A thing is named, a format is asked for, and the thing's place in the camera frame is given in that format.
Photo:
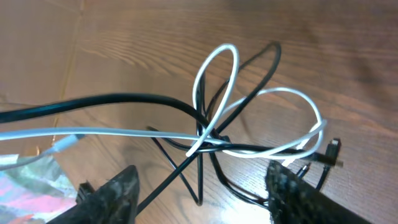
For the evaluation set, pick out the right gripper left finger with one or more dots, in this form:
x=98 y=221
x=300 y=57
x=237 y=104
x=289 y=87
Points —
x=113 y=203

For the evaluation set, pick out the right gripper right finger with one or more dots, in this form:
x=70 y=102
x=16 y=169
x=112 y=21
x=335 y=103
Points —
x=293 y=200

